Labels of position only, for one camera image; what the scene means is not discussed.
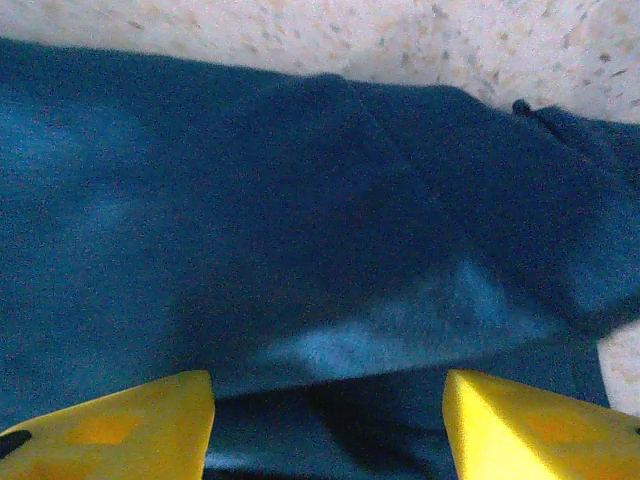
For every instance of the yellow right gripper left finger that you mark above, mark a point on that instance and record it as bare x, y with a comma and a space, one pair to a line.
125, 435

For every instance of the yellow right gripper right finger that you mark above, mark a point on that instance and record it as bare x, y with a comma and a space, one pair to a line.
530, 440

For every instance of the navy cartoon print t-shirt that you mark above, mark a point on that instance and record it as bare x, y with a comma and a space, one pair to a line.
300, 210

